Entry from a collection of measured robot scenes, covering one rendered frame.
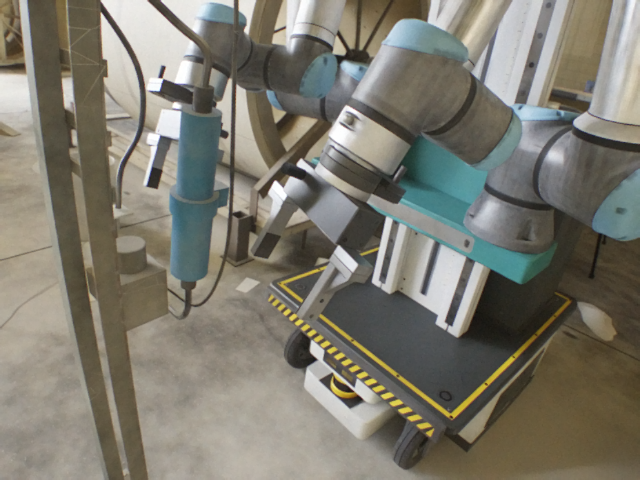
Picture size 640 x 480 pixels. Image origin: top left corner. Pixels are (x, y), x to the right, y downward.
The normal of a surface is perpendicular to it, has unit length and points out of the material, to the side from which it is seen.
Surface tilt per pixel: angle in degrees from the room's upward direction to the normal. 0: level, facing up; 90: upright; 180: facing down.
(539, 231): 70
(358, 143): 75
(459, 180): 90
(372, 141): 81
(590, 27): 90
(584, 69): 90
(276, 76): 105
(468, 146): 127
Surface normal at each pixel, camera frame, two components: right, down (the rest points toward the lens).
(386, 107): -0.18, 0.22
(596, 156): -0.82, 0.31
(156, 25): -0.64, 0.20
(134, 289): 0.75, 0.39
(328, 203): -0.69, -0.20
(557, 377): 0.13, -0.88
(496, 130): 0.34, 0.40
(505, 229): -0.44, 0.00
